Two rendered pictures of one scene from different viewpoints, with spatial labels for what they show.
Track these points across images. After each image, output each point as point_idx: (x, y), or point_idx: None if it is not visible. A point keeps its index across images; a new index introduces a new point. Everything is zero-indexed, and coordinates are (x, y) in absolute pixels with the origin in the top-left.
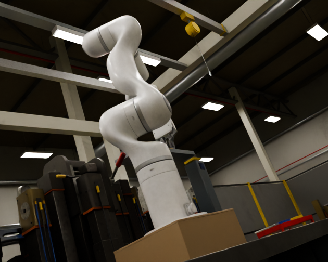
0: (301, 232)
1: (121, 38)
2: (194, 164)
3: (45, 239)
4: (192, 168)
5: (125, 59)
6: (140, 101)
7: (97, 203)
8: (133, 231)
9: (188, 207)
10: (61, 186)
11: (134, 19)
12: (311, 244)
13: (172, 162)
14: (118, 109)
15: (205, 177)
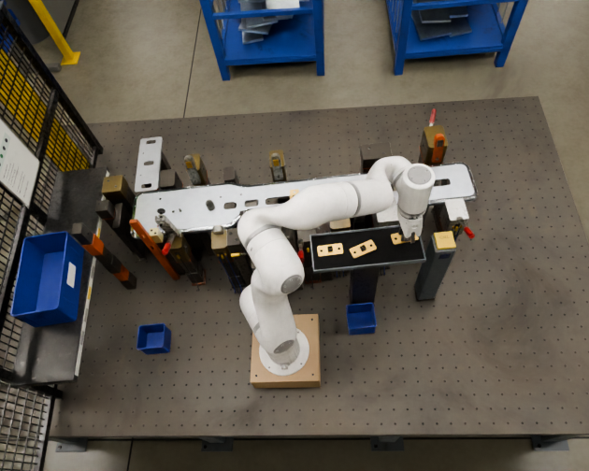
0: (313, 435)
1: (259, 289)
2: (434, 252)
3: (229, 264)
4: (432, 249)
5: (260, 300)
6: (256, 336)
7: None
8: None
9: (281, 365)
10: (239, 251)
11: (279, 291)
12: None
13: (280, 353)
14: (246, 316)
15: (439, 263)
